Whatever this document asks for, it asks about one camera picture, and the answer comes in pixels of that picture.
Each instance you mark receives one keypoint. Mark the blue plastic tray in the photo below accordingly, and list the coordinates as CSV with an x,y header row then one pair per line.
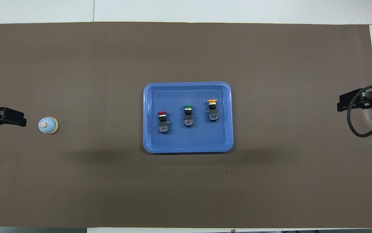
x,y
198,136

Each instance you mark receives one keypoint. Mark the light blue call bell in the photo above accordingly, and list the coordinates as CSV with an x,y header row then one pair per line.
x,y
47,126

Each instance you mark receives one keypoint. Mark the brown table mat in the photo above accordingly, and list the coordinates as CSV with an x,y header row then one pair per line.
x,y
108,187

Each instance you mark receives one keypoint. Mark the green push button switch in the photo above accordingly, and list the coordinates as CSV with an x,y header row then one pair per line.
x,y
188,120

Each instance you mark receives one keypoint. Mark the yellow push button switch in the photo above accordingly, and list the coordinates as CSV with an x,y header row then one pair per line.
x,y
213,115

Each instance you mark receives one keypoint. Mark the red push button switch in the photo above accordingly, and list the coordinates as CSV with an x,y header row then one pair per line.
x,y
163,127

